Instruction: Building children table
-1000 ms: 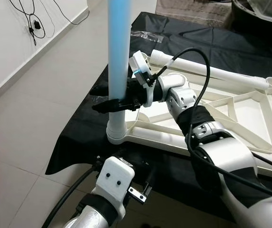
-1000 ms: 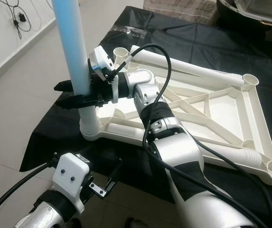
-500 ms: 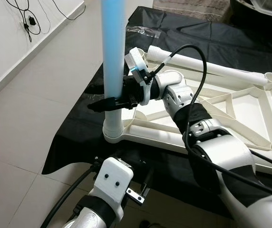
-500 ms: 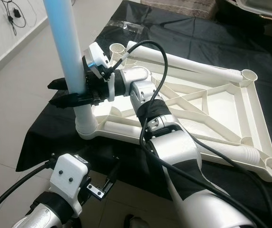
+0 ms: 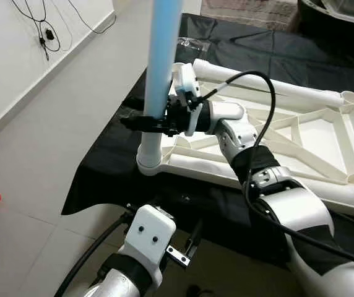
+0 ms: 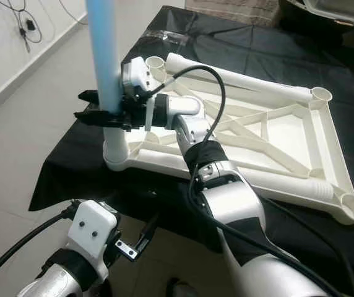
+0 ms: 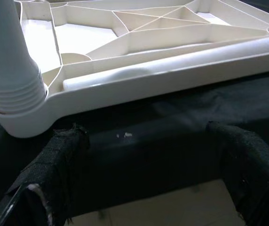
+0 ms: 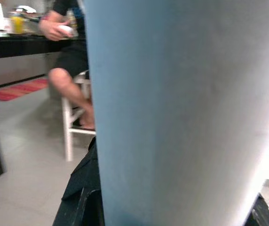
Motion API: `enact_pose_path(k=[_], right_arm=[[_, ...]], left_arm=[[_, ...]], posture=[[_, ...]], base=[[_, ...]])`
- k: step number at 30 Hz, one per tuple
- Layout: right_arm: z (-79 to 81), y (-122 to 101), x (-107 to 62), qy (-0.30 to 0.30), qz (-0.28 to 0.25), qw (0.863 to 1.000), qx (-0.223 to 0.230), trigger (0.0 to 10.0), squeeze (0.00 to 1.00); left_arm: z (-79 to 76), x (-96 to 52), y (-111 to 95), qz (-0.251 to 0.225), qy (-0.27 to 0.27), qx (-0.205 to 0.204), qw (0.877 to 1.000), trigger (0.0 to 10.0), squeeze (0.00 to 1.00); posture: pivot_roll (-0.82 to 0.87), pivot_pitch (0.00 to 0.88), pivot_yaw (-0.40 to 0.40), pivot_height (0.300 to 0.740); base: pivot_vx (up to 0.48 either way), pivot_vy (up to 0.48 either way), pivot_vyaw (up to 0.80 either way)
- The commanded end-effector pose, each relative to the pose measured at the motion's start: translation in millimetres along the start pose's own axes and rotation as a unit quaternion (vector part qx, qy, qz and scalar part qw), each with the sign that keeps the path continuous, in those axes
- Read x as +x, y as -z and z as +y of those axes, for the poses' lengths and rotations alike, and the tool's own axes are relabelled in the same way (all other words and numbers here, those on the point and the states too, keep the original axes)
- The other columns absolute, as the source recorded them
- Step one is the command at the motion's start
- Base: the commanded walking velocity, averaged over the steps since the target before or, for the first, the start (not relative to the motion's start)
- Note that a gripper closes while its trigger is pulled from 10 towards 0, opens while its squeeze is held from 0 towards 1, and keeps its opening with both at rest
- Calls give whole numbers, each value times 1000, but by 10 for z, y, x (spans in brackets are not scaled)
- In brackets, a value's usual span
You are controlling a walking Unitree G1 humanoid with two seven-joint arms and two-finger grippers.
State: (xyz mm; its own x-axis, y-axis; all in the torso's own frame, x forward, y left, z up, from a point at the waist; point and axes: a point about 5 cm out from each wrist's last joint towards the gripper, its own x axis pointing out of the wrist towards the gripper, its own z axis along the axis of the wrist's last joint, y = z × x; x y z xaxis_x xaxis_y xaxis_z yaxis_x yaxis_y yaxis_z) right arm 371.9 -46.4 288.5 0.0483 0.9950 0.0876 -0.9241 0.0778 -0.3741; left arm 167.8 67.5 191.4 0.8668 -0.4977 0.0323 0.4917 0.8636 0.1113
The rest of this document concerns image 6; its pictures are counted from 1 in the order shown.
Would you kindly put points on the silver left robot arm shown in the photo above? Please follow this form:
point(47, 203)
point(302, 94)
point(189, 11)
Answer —
point(53, 284)

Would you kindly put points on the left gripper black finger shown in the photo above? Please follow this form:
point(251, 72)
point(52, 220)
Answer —
point(149, 232)

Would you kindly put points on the black round basin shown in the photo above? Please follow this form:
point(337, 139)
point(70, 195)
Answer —
point(288, 12)

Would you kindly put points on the black tablecloth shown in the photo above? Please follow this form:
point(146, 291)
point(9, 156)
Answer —
point(263, 55)

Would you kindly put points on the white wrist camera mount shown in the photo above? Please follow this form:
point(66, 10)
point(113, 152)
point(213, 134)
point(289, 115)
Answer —
point(91, 228)
point(137, 73)

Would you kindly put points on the white plastic children table top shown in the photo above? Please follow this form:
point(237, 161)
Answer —
point(282, 142)

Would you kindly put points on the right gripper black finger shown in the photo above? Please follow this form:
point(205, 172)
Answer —
point(93, 119)
point(91, 98)

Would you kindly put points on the black power adapter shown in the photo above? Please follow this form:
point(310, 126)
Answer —
point(30, 26)

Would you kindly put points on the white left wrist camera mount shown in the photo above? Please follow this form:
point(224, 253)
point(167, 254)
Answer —
point(91, 228)

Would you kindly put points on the patterned beige bench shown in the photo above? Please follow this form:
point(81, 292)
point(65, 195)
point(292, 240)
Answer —
point(233, 5)

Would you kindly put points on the clear plastic storage box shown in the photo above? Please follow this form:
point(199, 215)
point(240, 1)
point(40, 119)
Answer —
point(338, 9)

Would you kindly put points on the clear plastic wrap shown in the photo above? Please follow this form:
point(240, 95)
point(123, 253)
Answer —
point(164, 36)

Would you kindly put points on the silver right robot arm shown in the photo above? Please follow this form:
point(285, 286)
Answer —
point(233, 210)

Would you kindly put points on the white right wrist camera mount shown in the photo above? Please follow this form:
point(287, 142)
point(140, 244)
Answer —
point(137, 73)

